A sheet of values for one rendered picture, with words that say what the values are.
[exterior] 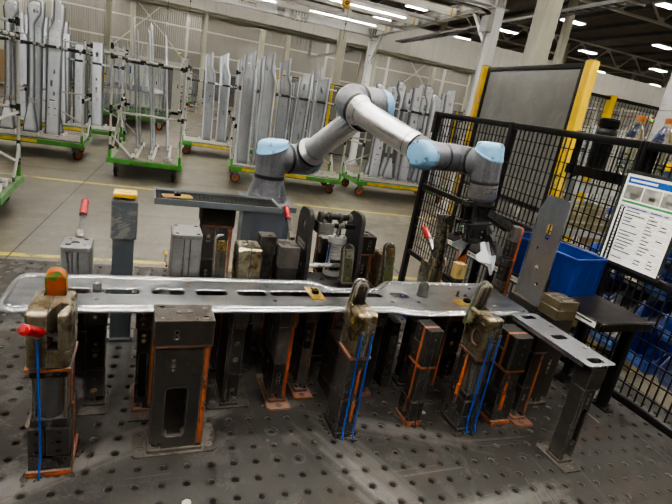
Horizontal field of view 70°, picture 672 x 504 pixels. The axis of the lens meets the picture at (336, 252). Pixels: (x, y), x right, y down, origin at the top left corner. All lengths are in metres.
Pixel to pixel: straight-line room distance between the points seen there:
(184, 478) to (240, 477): 0.12
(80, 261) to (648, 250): 1.63
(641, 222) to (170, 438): 1.49
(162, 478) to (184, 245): 0.55
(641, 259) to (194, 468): 1.42
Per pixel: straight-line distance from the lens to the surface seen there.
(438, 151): 1.29
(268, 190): 1.82
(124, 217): 1.48
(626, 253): 1.81
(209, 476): 1.16
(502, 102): 4.08
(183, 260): 1.33
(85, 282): 1.28
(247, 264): 1.35
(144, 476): 1.17
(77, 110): 10.79
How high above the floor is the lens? 1.49
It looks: 17 degrees down
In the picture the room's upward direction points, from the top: 10 degrees clockwise
